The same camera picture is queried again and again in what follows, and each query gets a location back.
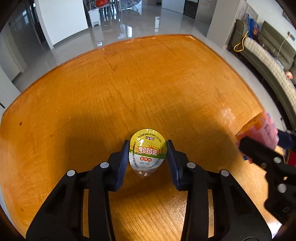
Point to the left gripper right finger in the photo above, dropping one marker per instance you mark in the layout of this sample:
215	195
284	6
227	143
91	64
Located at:
217	206

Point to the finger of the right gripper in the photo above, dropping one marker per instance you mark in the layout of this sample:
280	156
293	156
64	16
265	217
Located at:
260	154
287	139

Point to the blue shopping bag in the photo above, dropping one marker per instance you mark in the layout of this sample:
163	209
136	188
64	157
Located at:
253	27

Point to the white small trash can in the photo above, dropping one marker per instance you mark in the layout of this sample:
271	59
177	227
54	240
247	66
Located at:
94	16

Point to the pink orange snack box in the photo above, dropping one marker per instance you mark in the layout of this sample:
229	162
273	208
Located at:
260	128

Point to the green quilted sofa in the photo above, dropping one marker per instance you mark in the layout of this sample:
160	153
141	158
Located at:
273	60

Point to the yellow green jelly cup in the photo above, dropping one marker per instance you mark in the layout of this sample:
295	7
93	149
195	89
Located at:
147	151

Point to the wooden table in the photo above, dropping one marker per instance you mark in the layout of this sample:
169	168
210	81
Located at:
79	113

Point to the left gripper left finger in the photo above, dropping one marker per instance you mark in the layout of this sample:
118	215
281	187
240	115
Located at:
78	206

